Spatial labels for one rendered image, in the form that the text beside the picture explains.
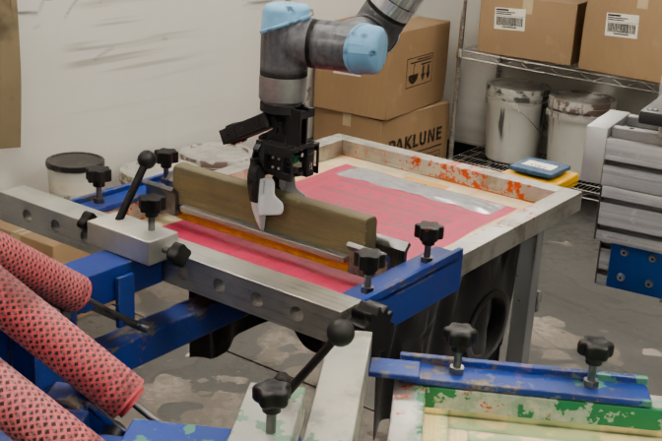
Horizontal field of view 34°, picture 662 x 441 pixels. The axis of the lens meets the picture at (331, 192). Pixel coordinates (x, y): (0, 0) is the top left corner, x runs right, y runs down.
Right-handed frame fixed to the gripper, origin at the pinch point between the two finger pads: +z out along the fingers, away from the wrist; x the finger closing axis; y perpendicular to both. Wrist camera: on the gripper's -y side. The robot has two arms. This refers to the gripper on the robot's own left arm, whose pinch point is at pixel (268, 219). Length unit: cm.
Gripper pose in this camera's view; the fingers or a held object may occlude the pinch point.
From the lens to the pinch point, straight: 176.1
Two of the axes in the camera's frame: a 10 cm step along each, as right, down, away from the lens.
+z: -0.5, 9.5, 3.1
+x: 5.9, -2.2, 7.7
